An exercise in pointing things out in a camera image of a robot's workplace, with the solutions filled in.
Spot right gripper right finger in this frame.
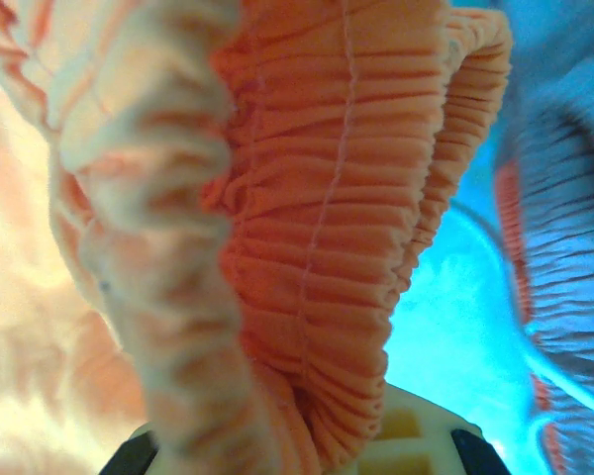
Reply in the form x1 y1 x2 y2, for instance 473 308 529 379
358 385 505 475

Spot light orange shorts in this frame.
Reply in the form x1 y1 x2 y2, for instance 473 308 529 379
0 0 515 475

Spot pink shorts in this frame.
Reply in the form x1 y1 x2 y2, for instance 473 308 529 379
492 0 594 475

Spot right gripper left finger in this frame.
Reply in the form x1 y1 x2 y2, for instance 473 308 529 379
97 425 172 475

